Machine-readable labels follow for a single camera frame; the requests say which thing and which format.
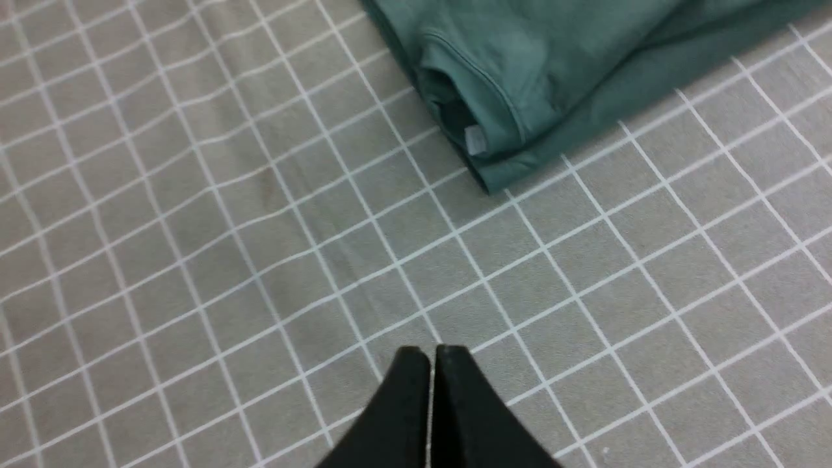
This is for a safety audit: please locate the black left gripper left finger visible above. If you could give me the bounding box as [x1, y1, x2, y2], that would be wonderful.
[318, 346, 431, 467]

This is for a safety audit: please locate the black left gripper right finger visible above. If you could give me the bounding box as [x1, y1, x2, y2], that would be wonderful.
[430, 344, 561, 467]

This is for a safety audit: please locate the green long sleeve shirt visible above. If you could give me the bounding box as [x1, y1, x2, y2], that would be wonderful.
[362, 1, 824, 194]

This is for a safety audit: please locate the grey checkered tablecloth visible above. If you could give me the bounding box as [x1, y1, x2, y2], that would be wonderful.
[1, 1, 830, 467]

